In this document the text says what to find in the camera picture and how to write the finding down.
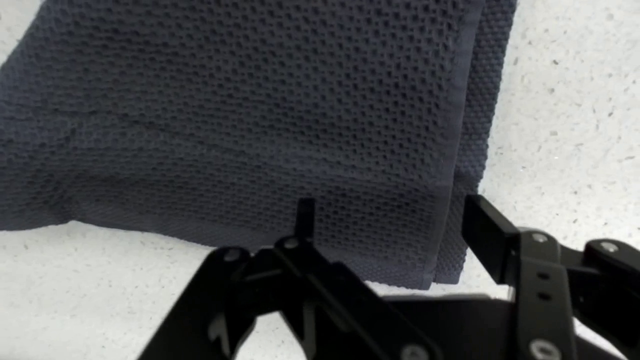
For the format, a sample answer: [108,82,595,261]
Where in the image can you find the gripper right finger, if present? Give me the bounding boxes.
[461,194,640,360]

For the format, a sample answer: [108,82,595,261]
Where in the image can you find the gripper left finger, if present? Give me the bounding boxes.
[137,197,443,360]

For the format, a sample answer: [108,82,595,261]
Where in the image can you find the dark grey waffle towel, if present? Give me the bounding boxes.
[0,0,519,291]

